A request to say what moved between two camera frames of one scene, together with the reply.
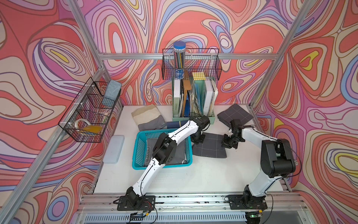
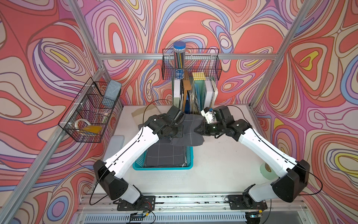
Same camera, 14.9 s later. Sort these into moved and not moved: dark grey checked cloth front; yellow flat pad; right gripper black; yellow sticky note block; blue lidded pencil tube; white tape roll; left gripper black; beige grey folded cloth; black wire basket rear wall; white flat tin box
Moved: left gripper black; dark grey checked cloth front; right gripper black
Not moved: yellow sticky note block; black wire basket rear wall; beige grey folded cloth; blue lidded pencil tube; yellow flat pad; white flat tin box; white tape roll
